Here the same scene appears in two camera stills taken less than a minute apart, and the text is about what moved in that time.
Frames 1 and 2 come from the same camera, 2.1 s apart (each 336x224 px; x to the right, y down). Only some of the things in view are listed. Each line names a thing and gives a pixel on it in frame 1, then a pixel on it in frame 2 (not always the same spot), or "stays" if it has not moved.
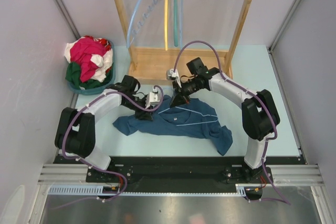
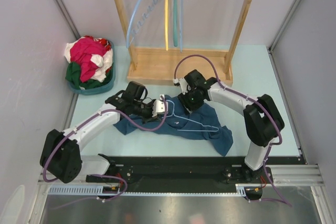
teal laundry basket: (100, 88) stays
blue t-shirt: (195, 118) stays
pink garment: (81, 52) stays
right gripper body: (187, 88) -> (191, 100)
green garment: (73, 75) stays
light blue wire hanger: (195, 112) -> (190, 120)
